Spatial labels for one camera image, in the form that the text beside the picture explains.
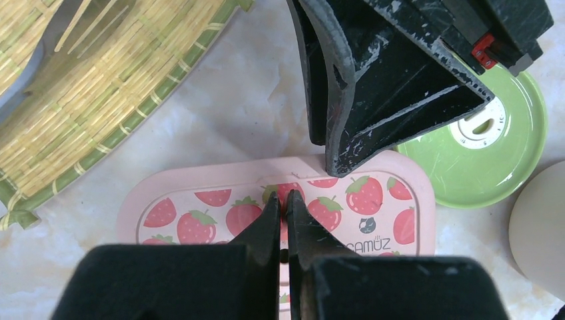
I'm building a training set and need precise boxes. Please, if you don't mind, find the round steel container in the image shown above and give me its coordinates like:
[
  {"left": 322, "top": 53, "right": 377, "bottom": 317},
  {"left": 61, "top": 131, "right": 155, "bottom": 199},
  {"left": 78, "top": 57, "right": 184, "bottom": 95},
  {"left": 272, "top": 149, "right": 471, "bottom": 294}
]
[{"left": 508, "top": 161, "right": 564, "bottom": 301}]

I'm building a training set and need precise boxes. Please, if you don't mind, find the green round lid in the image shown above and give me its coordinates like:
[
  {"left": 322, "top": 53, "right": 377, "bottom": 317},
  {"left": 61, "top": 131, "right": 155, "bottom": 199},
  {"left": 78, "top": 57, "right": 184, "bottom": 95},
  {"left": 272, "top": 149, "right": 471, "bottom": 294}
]
[{"left": 396, "top": 66, "right": 548, "bottom": 209}]

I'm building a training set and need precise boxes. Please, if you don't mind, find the bamboo mat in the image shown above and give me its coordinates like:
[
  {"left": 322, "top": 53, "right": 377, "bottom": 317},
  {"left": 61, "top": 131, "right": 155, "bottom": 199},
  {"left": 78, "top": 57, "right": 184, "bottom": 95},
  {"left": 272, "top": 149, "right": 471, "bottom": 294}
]
[{"left": 1, "top": 1, "right": 253, "bottom": 230}]

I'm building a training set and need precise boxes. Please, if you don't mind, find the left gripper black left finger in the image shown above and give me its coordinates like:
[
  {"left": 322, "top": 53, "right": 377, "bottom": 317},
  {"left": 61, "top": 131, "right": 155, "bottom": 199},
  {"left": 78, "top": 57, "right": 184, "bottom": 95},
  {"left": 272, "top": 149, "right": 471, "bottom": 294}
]
[{"left": 52, "top": 193, "right": 281, "bottom": 319}]

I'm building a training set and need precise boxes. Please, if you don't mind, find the pink lunch box lid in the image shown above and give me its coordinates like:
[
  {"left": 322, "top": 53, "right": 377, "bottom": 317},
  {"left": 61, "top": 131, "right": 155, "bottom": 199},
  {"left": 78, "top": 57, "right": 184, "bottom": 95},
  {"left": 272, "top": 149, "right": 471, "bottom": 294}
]
[{"left": 116, "top": 150, "right": 437, "bottom": 320}]

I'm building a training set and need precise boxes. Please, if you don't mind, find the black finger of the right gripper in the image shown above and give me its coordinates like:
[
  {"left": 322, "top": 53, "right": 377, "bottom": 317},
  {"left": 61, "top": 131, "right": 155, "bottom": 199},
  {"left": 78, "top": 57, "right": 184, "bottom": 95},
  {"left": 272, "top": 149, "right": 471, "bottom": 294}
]
[{"left": 287, "top": 0, "right": 328, "bottom": 146}]

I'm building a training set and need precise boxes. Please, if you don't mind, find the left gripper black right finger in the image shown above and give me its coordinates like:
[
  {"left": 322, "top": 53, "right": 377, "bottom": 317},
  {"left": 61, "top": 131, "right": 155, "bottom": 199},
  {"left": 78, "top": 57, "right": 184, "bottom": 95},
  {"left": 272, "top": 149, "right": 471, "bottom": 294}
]
[{"left": 286, "top": 190, "right": 507, "bottom": 319}]

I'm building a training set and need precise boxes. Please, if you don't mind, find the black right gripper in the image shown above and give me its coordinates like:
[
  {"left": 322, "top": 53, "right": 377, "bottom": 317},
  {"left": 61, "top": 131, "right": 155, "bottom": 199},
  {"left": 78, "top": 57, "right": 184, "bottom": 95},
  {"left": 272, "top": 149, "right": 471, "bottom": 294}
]
[{"left": 300, "top": 1, "right": 554, "bottom": 177}]

